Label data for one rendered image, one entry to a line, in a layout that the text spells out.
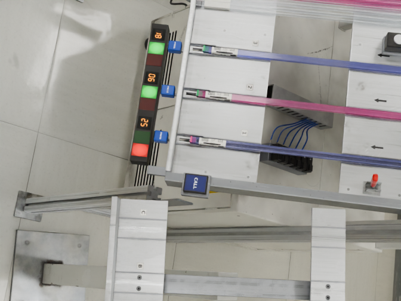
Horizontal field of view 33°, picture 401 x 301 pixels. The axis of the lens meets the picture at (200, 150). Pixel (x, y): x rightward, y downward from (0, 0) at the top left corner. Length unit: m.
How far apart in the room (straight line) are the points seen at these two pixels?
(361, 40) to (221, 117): 0.37
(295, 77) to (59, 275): 0.90
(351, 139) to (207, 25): 0.43
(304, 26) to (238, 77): 0.55
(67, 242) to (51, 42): 0.64
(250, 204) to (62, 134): 0.70
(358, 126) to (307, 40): 0.58
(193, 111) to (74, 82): 0.78
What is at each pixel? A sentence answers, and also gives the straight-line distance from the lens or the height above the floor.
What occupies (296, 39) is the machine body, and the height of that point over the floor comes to 0.62.
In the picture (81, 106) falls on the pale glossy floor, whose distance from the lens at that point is 2.23.
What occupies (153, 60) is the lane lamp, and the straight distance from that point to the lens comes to 1.59.
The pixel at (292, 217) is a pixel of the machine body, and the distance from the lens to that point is 1.91.
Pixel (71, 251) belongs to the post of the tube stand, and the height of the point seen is 0.01.
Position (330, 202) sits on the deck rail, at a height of 0.96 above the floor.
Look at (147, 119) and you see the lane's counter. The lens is 1.54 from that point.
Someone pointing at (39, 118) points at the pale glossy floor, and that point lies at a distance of 2.15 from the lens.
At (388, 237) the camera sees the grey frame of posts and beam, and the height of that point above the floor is 0.95.
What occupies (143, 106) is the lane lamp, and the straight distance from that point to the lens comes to 1.55.
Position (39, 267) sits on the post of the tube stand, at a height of 0.01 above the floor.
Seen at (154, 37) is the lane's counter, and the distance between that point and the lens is 1.61.
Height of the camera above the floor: 1.89
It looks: 49 degrees down
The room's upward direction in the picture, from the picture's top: 81 degrees clockwise
